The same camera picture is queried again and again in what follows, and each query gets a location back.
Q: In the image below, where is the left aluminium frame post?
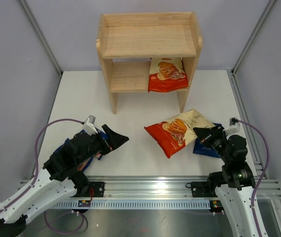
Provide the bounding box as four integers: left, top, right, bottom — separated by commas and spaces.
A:
17, 0, 63, 78

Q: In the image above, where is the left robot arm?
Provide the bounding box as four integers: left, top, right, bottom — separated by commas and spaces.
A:
0, 124, 129, 237

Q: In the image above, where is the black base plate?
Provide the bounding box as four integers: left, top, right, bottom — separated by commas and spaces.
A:
185, 182, 216, 198
81, 181, 105, 198

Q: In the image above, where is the right aluminium frame post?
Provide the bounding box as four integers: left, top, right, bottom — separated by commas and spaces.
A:
231, 0, 278, 76

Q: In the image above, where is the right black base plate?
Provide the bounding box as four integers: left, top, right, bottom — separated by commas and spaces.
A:
185, 182, 216, 198

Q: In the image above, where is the wooden two-tier shelf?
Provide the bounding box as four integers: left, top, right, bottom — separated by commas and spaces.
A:
96, 12, 203, 114

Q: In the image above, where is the aluminium frame post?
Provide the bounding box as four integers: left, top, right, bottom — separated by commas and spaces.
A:
231, 0, 278, 76
17, 0, 63, 78

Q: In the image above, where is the white slotted cable duct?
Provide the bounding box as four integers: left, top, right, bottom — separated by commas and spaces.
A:
52, 198, 211, 210

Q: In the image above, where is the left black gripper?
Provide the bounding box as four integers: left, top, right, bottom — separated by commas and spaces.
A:
76, 124, 129, 165

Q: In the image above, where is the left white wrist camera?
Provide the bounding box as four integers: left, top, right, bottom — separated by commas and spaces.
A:
83, 115, 98, 135

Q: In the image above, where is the aluminium mounting rail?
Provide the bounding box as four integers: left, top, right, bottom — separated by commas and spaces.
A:
14, 175, 281, 199

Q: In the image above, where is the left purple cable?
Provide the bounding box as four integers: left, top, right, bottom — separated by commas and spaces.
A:
0, 118, 88, 234

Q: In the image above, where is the blue Burts sea salt bag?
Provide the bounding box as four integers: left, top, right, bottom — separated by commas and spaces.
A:
192, 122, 224, 158

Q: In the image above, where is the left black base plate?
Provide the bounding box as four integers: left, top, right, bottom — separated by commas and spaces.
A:
81, 181, 105, 198

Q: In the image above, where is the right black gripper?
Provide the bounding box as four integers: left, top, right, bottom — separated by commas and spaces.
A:
193, 124, 232, 163

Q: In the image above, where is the cassava chips bag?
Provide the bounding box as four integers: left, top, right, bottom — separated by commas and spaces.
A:
148, 57, 189, 93
144, 109, 215, 158

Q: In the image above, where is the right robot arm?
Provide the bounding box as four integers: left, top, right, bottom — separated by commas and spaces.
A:
193, 125, 268, 237

